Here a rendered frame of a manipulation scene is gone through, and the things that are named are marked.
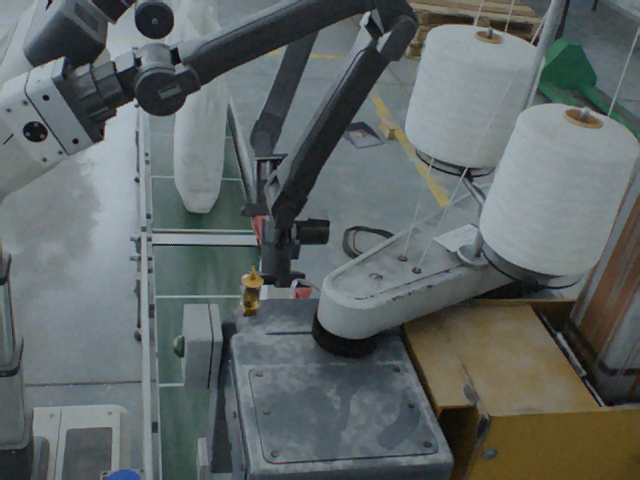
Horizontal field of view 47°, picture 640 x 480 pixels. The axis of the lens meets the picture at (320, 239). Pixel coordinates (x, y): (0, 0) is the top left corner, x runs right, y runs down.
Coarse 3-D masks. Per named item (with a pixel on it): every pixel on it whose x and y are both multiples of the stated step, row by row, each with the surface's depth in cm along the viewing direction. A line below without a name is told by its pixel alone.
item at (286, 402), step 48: (240, 336) 95; (288, 336) 96; (384, 336) 99; (240, 384) 88; (288, 384) 89; (336, 384) 90; (384, 384) 91; (240, 432) 83; (288, 432) 82; (336, 432) 83; (384, 432) 84; (432, 432) 86
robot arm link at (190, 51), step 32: (288, 0) 113; (320, 0) 111; (352, 0) 112; (384, 0) 112; (224, 32) 113; (256, 32) 112; (288, 32) 113; (384, 32) 115; (160, 64) 111; (192, 64) 112; (224, 64) 114; (160, 96) 112
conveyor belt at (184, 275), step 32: (160, 256) 270; (192, 256) 273; (224, 256) 276; (256, 256) 280; (160, 288) 255; (192, 288) 257; (224, 288) 260; (160, 320) 241; (160, 352) 228; (160, 384) 217; (160, 416) 207; (192, 416) 208; (192, 448) 199
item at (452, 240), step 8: (472, 224) 112; (448, 232) 109; (456, 232) 109; (464, 232) 109; (472, 232) 110; (440, 240) 106; (448, 240) 107; (456, 240) 107; (464, 240) 107; (472, 240) 108; (448, 248) 105; (456, 248) 105
